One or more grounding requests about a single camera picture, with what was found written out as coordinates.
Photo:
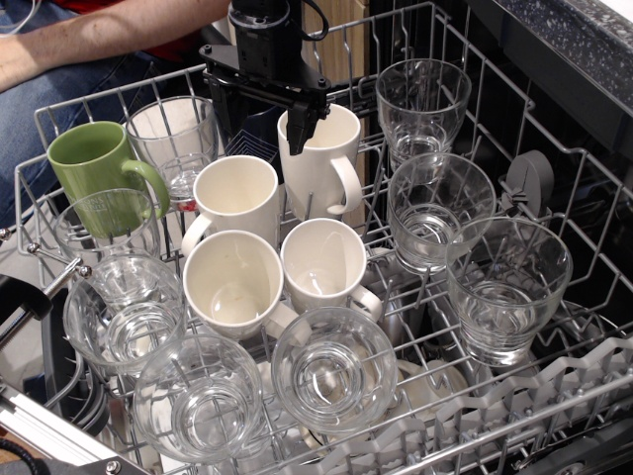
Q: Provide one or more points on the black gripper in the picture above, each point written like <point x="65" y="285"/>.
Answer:
<point x="266" y="65"/>

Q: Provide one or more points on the green ceramic mug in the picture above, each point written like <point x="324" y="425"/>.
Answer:
<point x="92" y="158"/>

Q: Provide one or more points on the person's forearm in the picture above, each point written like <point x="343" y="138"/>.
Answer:
<point x="124" y="27"/>

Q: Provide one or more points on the navy blue mug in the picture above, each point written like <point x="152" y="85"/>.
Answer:
<point x="258" y="137"/>

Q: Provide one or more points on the white mug middle left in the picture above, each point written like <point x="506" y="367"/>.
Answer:
<point x="239" y="192"/>

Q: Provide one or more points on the tall white mug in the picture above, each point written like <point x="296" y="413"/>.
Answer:
<point x="322" y="181"/>

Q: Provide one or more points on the small white mug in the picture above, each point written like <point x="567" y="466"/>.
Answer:
<point x="324" y="262"/>

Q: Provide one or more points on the wide white mug front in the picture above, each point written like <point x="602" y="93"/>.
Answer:
<point x="233" y="281"/>

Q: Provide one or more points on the clear glass before green mug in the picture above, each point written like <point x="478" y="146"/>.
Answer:
<point x="121" y="266"/>

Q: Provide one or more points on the clear glass back left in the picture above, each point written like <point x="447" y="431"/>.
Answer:
<point x="179" y="137"/>

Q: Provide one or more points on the clear glass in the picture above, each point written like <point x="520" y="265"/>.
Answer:
<point x="334" y="370"/>
<point x="199" y="399"/>
<point x="506" y="278"/>
<point x="179" y="137"/>
<point x="128" y="308"/>
<point x="431" y="197"/>
<point x="422" y="106"/>

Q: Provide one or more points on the clear glass back right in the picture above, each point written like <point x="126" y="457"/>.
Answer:
<point x="422" y="106"/>

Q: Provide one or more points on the person's leg in jeans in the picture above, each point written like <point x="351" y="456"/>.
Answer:
<point x="21" y="135"/>

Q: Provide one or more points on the clear glass middle right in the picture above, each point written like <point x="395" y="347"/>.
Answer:
<point x="431" y="197"/>

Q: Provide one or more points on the clear glass front centre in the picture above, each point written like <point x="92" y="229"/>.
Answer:
<point x="334" y="370"/>

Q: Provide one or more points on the grey plastic rack roller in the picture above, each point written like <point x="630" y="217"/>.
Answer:
<point x="529" y="181"/>

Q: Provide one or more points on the clear glass front right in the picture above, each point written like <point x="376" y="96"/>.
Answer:
<point x="506" y="278"/>

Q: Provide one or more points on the black metal clamp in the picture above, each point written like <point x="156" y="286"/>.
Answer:
<point x="34" y="303"/>

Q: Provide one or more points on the grey plastic cutlery shelf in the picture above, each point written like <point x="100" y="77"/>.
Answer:
<point x="536" y="424"/>

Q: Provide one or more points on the grey wire dishwasher rack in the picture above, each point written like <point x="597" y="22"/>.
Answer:
<point x="515" y="106"/>

